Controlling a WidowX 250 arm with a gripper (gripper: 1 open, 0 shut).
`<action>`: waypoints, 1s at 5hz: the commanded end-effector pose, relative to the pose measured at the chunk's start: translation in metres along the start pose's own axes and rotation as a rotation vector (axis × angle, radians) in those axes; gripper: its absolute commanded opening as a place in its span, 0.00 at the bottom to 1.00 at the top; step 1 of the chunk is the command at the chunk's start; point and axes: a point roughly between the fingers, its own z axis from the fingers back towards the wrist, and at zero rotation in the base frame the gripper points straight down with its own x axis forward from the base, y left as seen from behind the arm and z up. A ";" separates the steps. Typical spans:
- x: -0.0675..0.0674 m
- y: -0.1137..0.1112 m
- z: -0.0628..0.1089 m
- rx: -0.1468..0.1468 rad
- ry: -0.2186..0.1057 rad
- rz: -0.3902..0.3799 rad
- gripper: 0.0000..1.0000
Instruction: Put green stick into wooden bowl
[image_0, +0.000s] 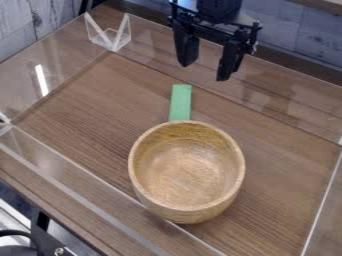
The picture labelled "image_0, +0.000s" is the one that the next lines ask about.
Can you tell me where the green stick block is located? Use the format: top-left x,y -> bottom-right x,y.
168,84 -> 192,121

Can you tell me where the clear acrylic corner bracket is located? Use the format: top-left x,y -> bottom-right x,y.
84,12 -> 130,52

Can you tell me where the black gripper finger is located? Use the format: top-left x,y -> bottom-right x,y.
216,40 -> 244,81
172,21 -> 198,67

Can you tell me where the black cable at corner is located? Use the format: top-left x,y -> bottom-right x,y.
0,229 -> 33,248

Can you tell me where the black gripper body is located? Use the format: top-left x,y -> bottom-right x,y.
168,0 -> 261,54

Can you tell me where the wooden bowl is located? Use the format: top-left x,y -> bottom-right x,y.
126,121 -> 245,224

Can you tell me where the black table frame bracket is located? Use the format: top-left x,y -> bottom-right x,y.
30,210 -> 92,256

